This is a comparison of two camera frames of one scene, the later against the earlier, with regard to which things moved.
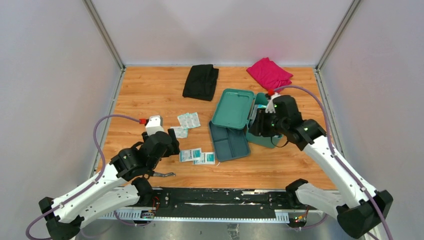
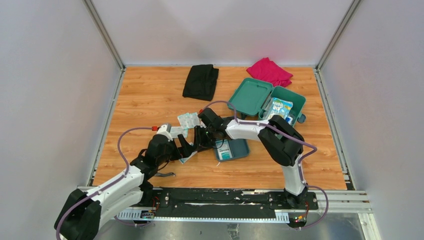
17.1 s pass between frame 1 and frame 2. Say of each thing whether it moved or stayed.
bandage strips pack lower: stayed
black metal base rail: stayed
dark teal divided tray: stayed
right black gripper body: moved
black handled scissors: stayed
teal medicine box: moved
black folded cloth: stayed
